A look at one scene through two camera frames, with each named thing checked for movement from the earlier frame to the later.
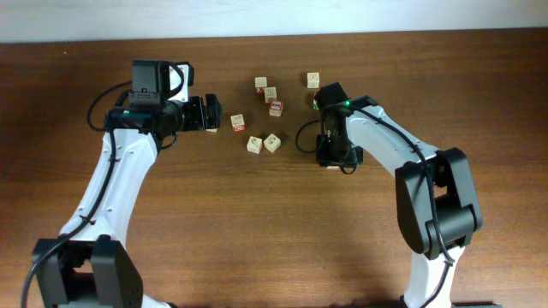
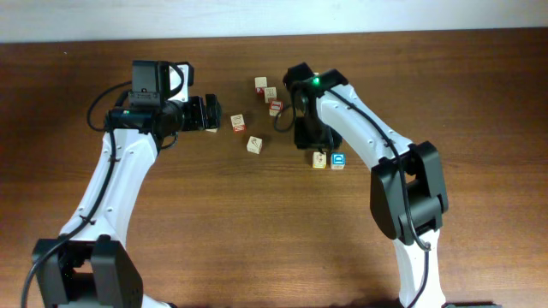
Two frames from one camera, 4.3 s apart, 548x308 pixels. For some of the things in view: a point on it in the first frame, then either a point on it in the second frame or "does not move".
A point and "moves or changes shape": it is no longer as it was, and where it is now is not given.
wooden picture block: (272, 143) moves or changes shape
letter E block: (260, 84) does not move
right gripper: (324, 159) to (333, 142)
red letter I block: (276, 108) does not move
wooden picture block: (254, 145) does not move
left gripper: (199, 121) does not move
